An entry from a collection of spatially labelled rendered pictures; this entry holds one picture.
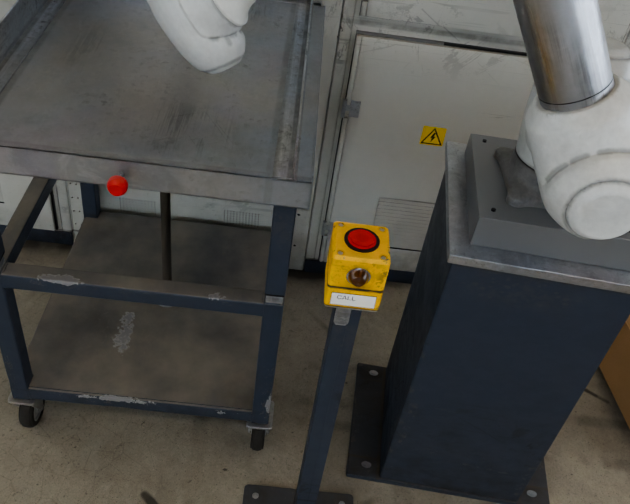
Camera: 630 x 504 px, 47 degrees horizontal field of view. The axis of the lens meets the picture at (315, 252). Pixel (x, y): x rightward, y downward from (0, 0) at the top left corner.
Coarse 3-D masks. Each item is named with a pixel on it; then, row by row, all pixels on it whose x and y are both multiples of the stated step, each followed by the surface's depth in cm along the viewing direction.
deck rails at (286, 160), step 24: (24, 0) 141; (48, 0) 154; (312, 0) 154; (0, 24) 131; (24, 24) 143; (48, 24) 147; (0, 48) 132; (24, 48) 138; (0, 72) 131; (288, 72) 144; (288, 96) 137; (288, 120) 131; (288, 144) 125; (288, 168) 120
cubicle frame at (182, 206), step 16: (80, 192) 209; (128, 192) 208; (144, 192) 207; (80, 208) 213; (112, 208) 212; (128, 208) 212; (144, 208) 211; (176, 208) 211; (192, 208) 211; (208, 208) 210; (224, 208) 210; (240, 208) 210; (256, 208) 210; (272, 208) 209; (80, 224) 217; (224, 224) 214; (240, 224) 214; (256, 224) 214; (304, 256) 222
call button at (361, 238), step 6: (354, 234) 101; (360, 234) 101; (366, 234) 101; (372, 234) 102; (348, 240) 101; (354, 240) 100; (360, 240) 100; (366, 240) 101; (372, 240) 101; (354, 246) 100; (360, 246) 100; (366, 246) 100; (372, 246) 100
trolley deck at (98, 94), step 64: (128, 0) 159; (256, 0) 167; (64, 64) 137; (128, 64) 139; (256, 64) 145; (320, 64) 148; (0, 128) 119; (64, 128) 122; (128, 128) 124; (192, 128) 126; (256, 128) 128; (192, 192) 121; (256, 192) 120
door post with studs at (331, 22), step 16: (320, 0) 169; (336, 0) 168; (336, 16) 171; (336, 32) 173; (320, 80) 182; (320, 96) 185; (320, 112) 188; (320, 128) 191; (320, 144) 195; (304, 224) 213; (304, 240) 218
